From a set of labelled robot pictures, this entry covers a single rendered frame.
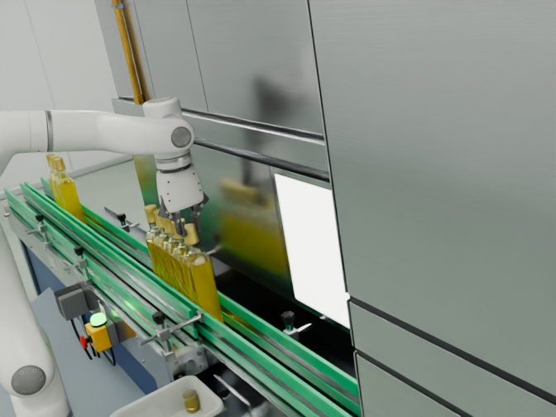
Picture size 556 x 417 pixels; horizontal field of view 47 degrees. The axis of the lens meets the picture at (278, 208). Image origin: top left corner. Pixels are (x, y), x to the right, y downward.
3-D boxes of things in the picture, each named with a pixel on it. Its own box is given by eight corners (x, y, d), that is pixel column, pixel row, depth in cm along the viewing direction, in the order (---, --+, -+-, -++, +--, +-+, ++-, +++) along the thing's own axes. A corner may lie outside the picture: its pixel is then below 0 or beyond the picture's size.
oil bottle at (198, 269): (224, 323, 167) (208, 249, 160) (206, 333, 164) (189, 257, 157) (214, 316, 172) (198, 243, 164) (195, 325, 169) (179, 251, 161)
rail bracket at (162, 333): (211, 342, 159) (201, 298, 155) (149, 372, 151) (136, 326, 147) (205, 337, 162) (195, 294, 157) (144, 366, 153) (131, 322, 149)
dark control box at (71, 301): (90, 313, 213) (83, 290, 210) (67, 323, 209) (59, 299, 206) (82, 304, 220) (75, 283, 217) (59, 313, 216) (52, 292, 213)
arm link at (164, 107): (195, 153, 149) (184, 146, 157) (184, 97, 144) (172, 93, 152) (160, 162, 146) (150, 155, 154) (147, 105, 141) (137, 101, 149)
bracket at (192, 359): (210, 369, 161) (204, 345, 158) (176, 386, 156) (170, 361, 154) (203, 363, 163) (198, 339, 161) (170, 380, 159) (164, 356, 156)
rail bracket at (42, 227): (54, 247, 239) (44, 214, 235) (34, 254, 236) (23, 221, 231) (50, 245, 243) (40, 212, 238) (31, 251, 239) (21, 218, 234)
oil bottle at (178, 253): (213, 316, 172) (198, 243, 164) (195, 324, 169) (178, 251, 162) (204, 309, 176) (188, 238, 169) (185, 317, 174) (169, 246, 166)
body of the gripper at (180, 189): (186, 154, 158) (195, 197, 162) (148, 166, 153) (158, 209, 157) (200, 159, 152) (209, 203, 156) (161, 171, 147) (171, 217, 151)
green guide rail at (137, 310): (172, 349, 159) (165, 321, 156) (169, 351, 158) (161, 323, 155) (10, 203, 299) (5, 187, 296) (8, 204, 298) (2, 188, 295)
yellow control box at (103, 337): (121, 344, 191) (114, 323, 189) (97, 355, 188) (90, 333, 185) (112, 335, 197) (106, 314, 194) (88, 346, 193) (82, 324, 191)
